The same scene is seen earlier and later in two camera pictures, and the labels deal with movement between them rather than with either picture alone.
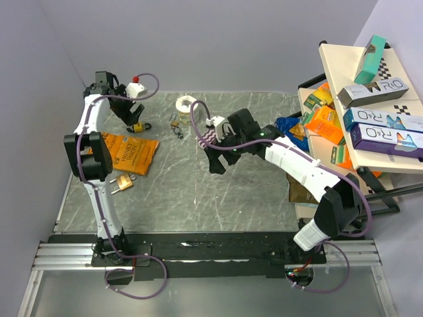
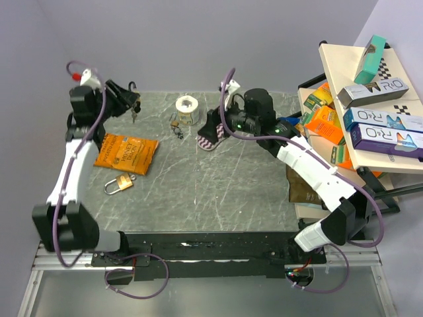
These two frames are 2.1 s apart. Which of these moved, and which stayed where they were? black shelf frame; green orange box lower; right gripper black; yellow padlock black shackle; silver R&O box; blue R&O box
Moved: yellow padlock black shackle; right gripper black
Stayed: black shelf frame; green orange box lower; blue R&O box; silver R&O box
